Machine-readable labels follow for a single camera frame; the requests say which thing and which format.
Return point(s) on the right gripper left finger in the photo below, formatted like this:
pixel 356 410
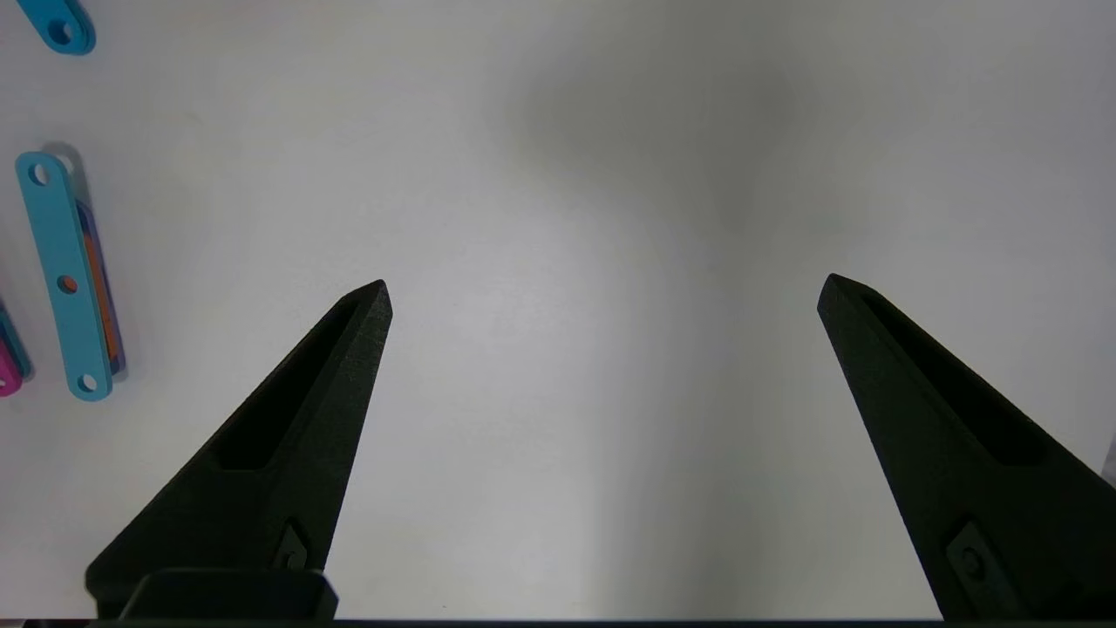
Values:
pixel 331 419

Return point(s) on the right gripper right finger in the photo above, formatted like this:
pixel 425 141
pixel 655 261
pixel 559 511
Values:
pixel 959 488

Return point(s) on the long blue bar orange dot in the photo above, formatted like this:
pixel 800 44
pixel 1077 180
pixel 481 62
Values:
pixel 65 244

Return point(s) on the long pink bar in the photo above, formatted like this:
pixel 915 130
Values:
pixel 7 375

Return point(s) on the short blue bar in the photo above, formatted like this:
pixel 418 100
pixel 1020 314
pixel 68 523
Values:
pixel 35 10

